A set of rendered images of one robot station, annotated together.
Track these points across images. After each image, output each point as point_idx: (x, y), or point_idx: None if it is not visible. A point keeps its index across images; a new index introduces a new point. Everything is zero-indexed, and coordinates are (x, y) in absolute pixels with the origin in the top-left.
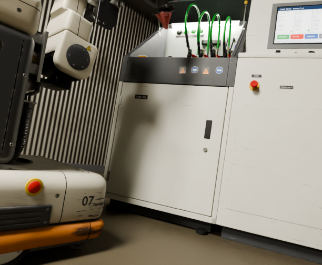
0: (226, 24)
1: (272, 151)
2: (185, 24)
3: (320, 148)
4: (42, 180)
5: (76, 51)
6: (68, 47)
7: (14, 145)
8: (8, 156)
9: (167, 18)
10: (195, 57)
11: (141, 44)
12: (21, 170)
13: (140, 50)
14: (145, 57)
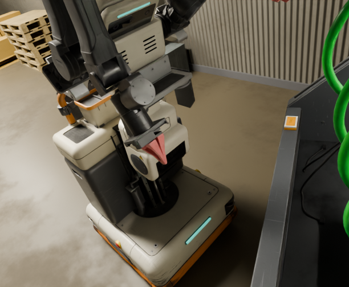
0: None
1: None
2: (328, 82)
3: None
4: (121, 244)
5: (134, 160)
6: (130, 155)
7: (113, 219)
8: (112, 223)
9: (158, 145)
10: (262, 226)
11: None
12: (121, 230)
13: (346, 75)
14: (281, 131)
